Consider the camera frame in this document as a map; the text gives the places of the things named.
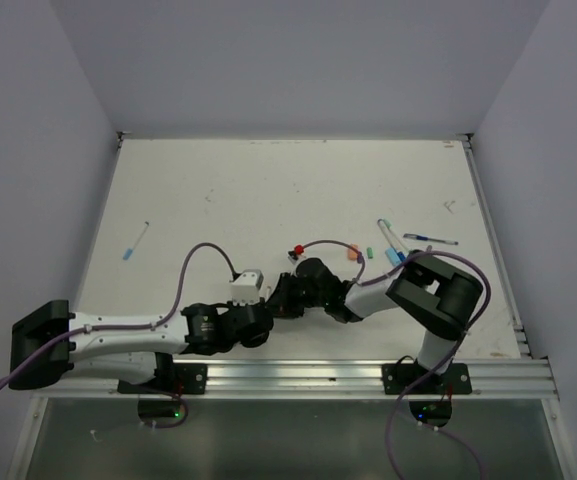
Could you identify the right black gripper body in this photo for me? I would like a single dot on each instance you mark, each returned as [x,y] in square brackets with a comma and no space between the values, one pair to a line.
[294,295]

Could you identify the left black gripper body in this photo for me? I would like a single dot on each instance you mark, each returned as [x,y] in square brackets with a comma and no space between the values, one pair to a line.
[230,342]

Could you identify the orange marker cap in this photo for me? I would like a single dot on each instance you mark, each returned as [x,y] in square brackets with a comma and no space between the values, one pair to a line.
[353,252]

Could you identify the light blue capped pen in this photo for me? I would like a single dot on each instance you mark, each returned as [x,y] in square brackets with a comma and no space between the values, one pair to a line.
[130,250]

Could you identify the light blue highlighter marker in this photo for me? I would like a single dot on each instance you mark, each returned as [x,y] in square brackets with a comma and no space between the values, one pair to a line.
[394,257]

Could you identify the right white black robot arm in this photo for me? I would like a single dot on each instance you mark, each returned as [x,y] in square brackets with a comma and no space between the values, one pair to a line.
[438,295]

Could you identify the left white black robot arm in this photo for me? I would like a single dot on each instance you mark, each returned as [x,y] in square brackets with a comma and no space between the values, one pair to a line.
[54,342]

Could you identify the blue ballpoint pen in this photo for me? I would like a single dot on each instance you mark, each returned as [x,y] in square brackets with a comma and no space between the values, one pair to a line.
[422,238]

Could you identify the blue capped white marker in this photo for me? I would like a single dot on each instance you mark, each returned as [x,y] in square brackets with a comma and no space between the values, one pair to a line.
[385,233]

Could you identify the green capped white marker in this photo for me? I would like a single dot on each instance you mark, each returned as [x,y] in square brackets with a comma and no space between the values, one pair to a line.
[398,234]

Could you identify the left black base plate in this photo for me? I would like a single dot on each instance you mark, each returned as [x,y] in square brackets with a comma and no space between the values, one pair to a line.
[177,379]

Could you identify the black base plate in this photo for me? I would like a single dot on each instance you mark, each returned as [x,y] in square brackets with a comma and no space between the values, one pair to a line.
[177,379]
[410,377]

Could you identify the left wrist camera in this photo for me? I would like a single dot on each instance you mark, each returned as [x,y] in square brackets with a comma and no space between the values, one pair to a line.
[246,288]

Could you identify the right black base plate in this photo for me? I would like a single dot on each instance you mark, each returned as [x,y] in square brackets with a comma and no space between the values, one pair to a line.
[410,377]

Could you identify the aluminium rail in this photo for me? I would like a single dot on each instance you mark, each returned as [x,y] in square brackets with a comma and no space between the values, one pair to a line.
[514,379]

